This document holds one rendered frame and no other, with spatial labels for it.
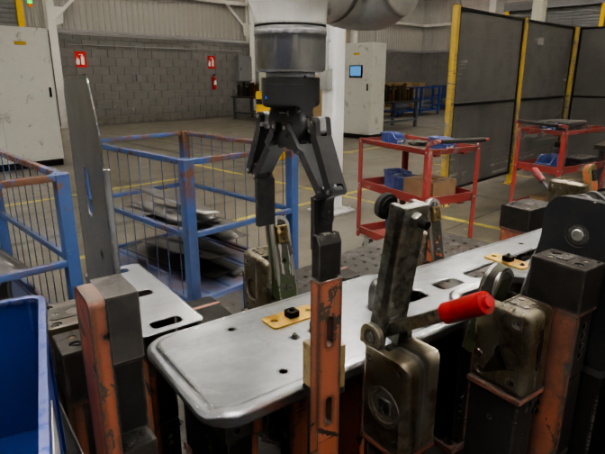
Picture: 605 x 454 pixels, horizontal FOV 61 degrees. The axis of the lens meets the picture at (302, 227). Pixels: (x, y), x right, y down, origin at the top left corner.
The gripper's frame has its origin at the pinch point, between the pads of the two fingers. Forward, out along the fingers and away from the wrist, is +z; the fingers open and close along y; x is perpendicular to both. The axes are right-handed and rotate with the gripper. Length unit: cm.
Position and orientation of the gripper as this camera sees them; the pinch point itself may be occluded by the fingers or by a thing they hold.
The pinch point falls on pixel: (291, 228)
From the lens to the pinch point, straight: 70.9
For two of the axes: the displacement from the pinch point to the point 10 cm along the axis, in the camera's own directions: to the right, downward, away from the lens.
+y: -5.9, -2.3, 7.8
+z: 0.0, 9.6, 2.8
